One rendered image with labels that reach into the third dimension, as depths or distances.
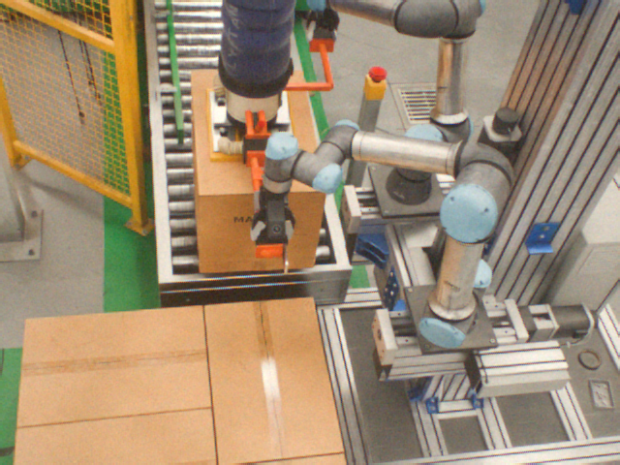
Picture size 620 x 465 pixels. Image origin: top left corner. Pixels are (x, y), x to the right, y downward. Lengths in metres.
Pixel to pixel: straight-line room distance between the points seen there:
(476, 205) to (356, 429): 1.45
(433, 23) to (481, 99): 2.50
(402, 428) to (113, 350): 1.10
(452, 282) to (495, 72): 3.14
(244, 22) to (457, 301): 0.97
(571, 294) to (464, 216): 0.91
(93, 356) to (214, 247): 0.54
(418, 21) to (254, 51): 0.47
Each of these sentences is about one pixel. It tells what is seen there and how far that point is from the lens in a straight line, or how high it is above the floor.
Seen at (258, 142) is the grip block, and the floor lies 1.22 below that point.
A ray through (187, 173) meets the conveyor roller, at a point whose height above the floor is 0.54.
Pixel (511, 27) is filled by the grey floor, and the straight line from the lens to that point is 5.30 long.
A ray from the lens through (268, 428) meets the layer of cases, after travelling 2.53.
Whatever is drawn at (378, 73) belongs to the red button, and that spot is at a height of 1.04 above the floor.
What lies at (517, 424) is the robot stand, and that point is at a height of 0.21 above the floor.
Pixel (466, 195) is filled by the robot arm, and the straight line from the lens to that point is 1.65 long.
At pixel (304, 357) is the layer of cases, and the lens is 2.66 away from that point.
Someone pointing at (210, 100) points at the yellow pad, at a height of 1.09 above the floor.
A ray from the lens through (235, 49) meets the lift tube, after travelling 2.31.
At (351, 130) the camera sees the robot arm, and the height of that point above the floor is 1.54.
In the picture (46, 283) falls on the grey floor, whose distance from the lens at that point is 3.55.
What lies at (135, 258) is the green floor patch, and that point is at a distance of 3.58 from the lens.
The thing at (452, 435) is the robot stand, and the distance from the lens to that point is 3.01.
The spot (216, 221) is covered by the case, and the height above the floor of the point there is 0.95.
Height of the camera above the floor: 2.82
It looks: 50 degrees down
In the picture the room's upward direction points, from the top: 9 degrees clockwise
